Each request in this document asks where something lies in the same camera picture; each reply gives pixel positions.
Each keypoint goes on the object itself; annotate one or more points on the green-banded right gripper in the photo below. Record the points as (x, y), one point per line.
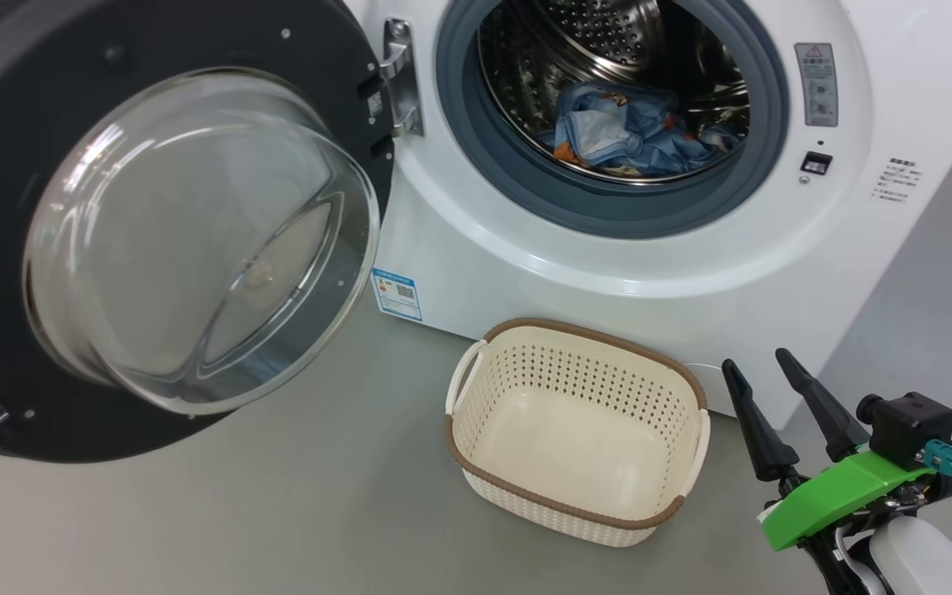
(831, 496)

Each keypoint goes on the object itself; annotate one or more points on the blue bear-print garment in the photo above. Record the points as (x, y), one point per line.
(633, 132)

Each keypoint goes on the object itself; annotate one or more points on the black washer door glass bowl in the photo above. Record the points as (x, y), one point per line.
(30, 66)

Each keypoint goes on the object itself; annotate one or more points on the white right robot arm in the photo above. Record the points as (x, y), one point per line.
(914, 562)

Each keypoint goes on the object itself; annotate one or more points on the cream perforated laundry basket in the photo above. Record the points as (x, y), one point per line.
(575, 446)

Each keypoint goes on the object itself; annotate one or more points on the black door lock slot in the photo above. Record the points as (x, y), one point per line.
(816, 163)

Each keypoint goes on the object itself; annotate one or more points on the white front-load washing machine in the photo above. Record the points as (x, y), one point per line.
(525, 264)

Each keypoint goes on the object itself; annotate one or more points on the grey rubber door gasket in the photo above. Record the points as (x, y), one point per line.
(476, 165)

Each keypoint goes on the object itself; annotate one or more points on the metal door hinge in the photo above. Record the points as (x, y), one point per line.
(402, 74)

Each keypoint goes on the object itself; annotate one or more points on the round white filter cover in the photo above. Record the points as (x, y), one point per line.
(716, 382)

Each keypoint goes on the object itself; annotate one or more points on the black text instruction sticker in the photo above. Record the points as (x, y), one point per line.
(897, 180)

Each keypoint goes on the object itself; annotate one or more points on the grey warning sticker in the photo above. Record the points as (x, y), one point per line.
(816, 83)

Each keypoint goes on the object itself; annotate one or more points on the blue energy label sticker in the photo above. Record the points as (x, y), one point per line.
(397, 295)

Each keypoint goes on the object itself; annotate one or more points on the perforated steel drum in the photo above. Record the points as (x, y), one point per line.
(608, 41)

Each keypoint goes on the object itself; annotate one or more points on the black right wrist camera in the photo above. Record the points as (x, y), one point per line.
(910, 426)

